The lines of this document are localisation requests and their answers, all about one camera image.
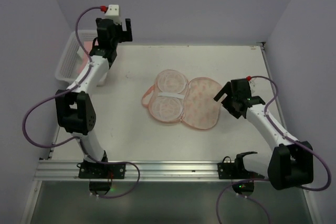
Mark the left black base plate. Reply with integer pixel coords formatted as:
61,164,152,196
77,161,125,179

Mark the aluminium mounting rail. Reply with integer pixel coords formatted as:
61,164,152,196
34,161,310,182

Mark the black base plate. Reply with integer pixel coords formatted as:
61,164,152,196
217,152,257,179
77,161,125,179

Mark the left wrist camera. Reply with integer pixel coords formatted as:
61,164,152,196
104,4,122,25

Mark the floral mesh laundry bag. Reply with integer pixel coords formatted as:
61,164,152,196
141,69,223,131

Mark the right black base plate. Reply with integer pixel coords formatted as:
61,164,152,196
217,152,257,179

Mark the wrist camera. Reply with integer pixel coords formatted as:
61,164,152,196
247,76,256,89
104,4,122,25

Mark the pink bra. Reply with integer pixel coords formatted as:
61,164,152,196
77,40,93,74

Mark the white plastic mesh basket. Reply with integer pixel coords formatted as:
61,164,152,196
55,30,97,84

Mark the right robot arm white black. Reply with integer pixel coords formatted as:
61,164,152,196
214,78,313,190

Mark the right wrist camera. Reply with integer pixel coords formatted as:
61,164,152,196
247,76,256,89

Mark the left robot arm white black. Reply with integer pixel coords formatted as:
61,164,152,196
55,18,133,165

